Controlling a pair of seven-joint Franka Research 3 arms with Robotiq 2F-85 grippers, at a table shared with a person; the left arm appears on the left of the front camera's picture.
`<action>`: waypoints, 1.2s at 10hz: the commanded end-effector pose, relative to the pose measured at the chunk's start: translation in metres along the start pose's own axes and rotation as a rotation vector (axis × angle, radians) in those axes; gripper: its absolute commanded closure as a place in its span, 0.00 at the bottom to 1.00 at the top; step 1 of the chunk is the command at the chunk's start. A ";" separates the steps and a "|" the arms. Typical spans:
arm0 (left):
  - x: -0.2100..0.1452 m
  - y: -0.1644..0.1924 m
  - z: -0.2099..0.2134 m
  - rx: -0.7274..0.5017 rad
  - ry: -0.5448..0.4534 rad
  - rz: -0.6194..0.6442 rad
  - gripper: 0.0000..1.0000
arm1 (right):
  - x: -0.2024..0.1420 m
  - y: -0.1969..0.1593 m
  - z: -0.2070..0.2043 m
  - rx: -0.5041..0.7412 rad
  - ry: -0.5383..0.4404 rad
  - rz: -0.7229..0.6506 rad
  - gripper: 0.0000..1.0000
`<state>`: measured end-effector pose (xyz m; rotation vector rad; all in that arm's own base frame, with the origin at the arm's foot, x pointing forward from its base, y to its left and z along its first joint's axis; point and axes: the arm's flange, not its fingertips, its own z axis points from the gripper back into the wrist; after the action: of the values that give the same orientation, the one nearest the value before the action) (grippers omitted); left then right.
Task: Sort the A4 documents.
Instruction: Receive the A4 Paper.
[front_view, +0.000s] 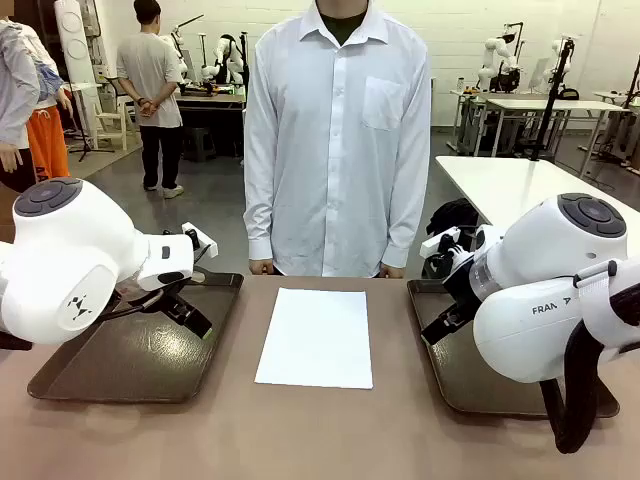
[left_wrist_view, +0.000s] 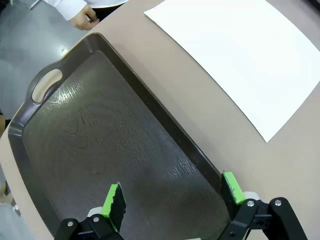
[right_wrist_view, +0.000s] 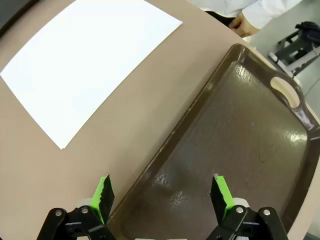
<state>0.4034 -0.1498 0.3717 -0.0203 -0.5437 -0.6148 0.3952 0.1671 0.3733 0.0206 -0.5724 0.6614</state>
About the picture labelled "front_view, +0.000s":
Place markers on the white tower air conditioner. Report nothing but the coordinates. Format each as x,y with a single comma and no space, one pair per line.
75,45

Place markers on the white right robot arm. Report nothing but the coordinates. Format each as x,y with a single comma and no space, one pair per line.
525,320

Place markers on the brown plastic tray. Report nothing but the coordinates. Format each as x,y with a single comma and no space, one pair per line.
450,370
125,370

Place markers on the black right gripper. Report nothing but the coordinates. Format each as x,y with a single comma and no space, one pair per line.
465,285

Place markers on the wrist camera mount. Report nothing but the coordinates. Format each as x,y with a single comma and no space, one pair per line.
200,240
440,240

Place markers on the person in white shirt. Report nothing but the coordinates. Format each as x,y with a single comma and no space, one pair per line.
340,150

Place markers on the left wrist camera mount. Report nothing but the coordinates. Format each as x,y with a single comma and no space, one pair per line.
200,240

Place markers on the man in grey t-shirt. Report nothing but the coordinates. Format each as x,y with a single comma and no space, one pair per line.
150,65

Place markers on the dark background stool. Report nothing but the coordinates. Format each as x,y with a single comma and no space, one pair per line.
199,142

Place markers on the person's right forearm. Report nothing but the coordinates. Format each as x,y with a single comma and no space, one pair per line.
260,215

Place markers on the white humanoid robot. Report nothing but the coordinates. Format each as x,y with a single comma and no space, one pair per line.
222,50

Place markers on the white A4 paper stack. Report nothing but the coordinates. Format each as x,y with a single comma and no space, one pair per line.
315,340

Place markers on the black light stand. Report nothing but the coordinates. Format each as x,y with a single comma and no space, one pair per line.
85,142

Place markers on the white background desk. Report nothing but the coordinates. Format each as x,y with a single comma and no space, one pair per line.
525,104

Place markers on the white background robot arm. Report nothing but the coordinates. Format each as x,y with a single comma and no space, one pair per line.
556,50
177,55
487,55

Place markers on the white table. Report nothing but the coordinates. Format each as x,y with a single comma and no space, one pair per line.
500,180

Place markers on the black backpack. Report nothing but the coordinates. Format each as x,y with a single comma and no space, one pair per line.
455,215

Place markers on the person's right hand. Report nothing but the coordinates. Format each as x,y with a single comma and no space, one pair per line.
262,267

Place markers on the brown background table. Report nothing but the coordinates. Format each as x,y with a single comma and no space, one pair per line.
210,98

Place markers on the black tripod pole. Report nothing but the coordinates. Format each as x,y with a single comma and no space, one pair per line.
552,100

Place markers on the person's left forearm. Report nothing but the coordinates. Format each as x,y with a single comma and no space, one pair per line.
405,220

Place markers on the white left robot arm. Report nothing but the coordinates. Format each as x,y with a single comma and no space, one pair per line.
75,250

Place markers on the white folding chair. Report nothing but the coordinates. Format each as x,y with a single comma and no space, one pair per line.
112,122

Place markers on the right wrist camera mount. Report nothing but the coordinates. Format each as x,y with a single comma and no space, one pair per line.
440,240

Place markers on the person's left hand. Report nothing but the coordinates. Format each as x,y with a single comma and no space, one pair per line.
392,271

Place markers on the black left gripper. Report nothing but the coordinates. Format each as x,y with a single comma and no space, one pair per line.
175,292

